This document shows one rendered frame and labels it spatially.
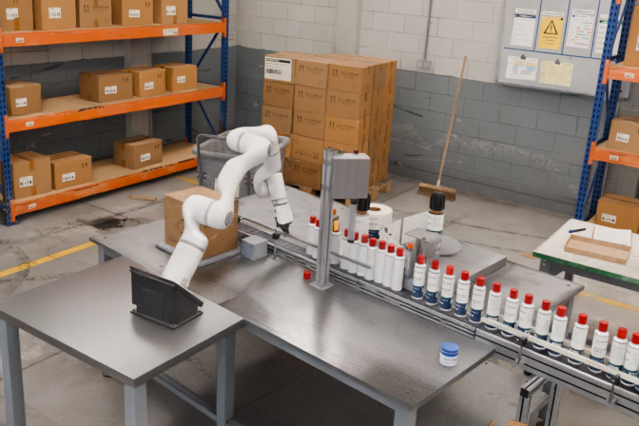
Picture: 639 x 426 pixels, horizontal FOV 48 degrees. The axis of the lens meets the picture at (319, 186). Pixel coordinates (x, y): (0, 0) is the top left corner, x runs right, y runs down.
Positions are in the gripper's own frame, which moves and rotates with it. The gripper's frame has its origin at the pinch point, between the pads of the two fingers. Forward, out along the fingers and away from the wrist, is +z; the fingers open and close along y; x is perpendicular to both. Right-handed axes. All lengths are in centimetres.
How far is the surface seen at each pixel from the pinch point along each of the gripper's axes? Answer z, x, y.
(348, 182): -23, -60, -13
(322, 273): 17.6, -37.2, -17.0
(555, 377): 65, -139, -5
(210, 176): -31, 192, 110
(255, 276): 14.3, -6.5, -32.0
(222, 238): -5.1, 16.5, -29.0
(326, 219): -8, -47, -17
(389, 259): 15, -67, -2
